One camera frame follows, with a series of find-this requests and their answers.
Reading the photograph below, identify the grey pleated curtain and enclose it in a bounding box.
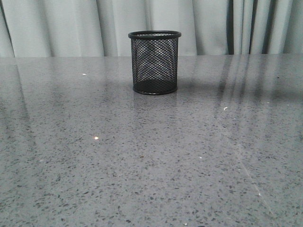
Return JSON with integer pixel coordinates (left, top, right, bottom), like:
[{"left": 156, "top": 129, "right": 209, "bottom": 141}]
[{"left": 0, "top": 0, "right": 303, "bottom": 57}]

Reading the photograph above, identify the black mesh pen cup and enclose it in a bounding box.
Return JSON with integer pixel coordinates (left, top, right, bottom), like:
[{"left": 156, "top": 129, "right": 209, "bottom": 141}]
[{"left": 128, "top": 30, "right": 181, "bottom": 95}]

